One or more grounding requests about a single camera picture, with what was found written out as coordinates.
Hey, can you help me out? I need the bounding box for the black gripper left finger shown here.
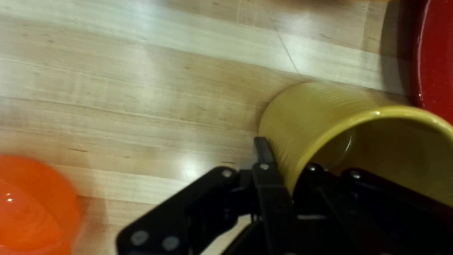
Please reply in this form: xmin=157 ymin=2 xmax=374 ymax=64
xmin=116 ymin=136 xmax=300 ymax=255

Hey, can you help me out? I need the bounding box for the red plate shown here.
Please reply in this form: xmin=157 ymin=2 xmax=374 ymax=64
xmin=409 ymin=0 xmax=453 ymax=125

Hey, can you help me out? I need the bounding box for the orange plastic cup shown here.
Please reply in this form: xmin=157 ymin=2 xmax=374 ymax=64
xmin=0 ymin=155 xmax=88 ymax=255

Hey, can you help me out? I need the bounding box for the yellow mug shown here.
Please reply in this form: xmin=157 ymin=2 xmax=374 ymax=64
xmin=258 ymin=81 xmax=453 ymax=210

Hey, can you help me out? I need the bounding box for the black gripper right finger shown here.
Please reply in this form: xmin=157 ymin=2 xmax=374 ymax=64
xmin=295 ymin=162 xmax=453 ymax=255

